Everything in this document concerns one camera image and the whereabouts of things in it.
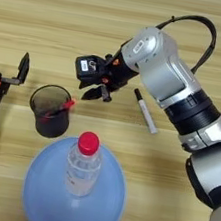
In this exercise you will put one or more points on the clear bottle with red cap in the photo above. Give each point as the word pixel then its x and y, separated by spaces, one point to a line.
pixel 82 175

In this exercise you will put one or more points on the white marker with black cap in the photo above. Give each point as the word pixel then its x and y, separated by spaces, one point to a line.
pixel 146 113

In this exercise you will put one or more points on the black mesh pen cup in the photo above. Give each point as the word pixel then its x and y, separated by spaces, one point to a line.
pixel 51 126

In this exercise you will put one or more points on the blue plastic plate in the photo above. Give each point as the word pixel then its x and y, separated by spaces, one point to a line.
pixel 45 193

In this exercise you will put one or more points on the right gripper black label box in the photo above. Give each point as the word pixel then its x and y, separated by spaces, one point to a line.
pixel 89 67

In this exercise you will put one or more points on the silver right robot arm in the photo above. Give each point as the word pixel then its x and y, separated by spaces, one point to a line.
pixel 166 67

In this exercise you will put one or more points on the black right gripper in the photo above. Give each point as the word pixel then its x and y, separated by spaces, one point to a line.
pixel 118 73

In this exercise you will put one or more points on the red and black pen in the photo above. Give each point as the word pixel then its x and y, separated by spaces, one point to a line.
pixel 69 104

